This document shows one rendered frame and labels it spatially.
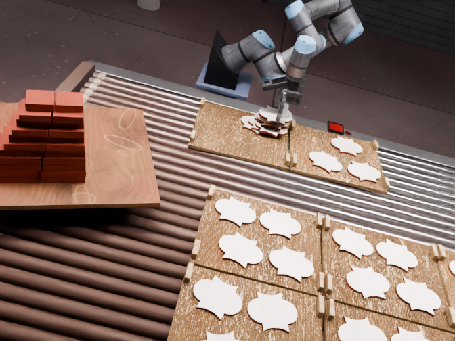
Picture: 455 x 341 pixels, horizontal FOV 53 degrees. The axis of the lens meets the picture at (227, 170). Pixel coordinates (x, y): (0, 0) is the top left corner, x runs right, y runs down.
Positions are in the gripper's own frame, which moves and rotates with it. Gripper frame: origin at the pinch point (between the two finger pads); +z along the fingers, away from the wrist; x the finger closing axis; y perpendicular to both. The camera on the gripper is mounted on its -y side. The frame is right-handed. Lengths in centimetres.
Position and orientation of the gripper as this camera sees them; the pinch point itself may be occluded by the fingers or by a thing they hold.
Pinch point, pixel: (275, 115)
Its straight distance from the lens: 194.3
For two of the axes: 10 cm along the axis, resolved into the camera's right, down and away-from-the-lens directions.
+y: 9.7, 2.0, 1.1
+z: -2.2, 7.5, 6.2
